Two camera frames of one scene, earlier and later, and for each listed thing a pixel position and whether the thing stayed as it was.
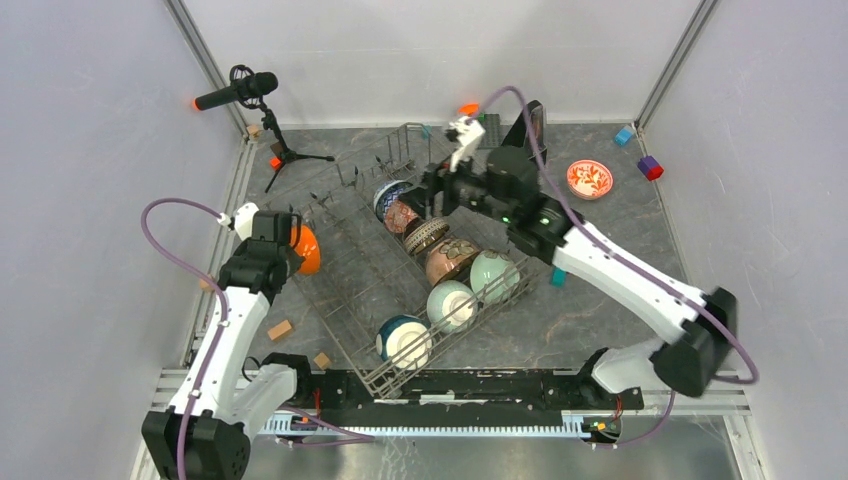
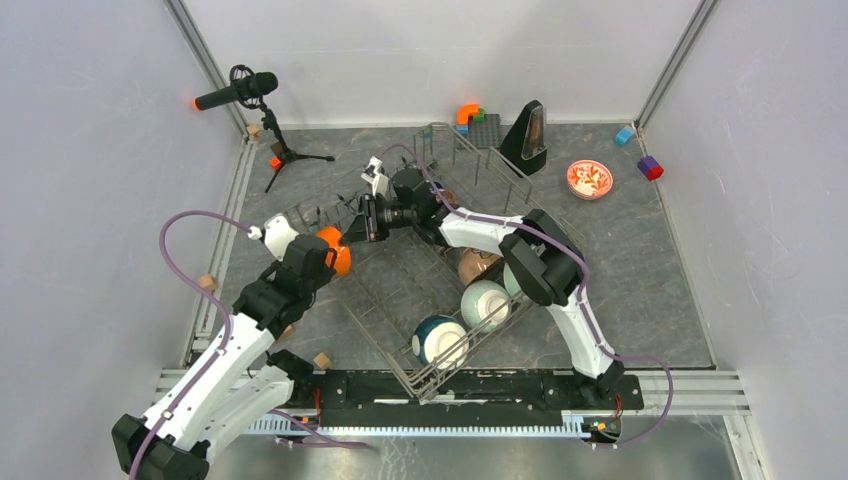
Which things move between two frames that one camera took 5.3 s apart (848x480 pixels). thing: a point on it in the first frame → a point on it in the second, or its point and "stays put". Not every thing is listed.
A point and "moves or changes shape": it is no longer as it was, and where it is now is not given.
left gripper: (296, 259) → (328, 272)
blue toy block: (622, 135) stays put
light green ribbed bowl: (452, 306) → (485, 305)
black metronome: (519, 136) stays put
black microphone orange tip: (245, 86) stays put
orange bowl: (308, 245) moves or changes shape
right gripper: (436, 179) → (364, 228)
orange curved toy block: (469, 108) stays put
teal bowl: (406, 342) → (442, 342)
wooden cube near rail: (322, 360) stays put
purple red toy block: (650, 168) stays put
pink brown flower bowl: (448, 258) → (472, 261)
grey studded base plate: (492, 134) stays put
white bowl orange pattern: (589, 179) stays put
